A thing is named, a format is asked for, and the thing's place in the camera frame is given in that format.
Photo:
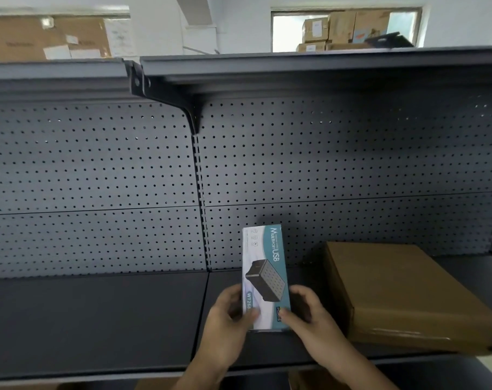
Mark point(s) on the black flat device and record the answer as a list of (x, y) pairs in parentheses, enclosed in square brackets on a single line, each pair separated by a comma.
[(392, 40)]

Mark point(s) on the grey metal pegboard shelf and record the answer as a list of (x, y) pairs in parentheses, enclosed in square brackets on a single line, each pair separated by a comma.
[(87, 178)]

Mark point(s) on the cardboard boxes at window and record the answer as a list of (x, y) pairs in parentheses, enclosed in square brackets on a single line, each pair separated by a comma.
[(286, 34)]

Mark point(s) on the white paper sheet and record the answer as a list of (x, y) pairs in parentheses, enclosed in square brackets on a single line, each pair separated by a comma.
[(85, 53), (56, 52)]

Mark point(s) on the grey blue box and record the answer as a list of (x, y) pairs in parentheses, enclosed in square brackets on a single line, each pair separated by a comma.
[(266, 255)]

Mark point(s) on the person's right hand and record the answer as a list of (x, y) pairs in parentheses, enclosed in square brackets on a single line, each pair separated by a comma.
[(327, 341)]

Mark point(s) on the large cardboard carton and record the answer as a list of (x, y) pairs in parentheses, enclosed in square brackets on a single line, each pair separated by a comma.
[(347, 47), (351, 26)]

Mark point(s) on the small labelled cardboard carton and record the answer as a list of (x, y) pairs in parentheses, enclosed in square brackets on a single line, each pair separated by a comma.
[(311, 47), (315, 30)]

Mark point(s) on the person's left hand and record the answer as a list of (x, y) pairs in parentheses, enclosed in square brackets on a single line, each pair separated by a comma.
[(221, 337)]

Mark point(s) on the brown cardboard box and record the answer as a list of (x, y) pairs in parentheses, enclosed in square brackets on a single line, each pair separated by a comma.
[(400, 288)]

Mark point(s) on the cardboard-covered window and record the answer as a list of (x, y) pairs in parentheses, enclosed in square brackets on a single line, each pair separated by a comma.
[(18, 40)]

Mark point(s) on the white printed carton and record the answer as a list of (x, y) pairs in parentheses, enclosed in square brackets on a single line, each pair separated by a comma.
[(119, 36)]

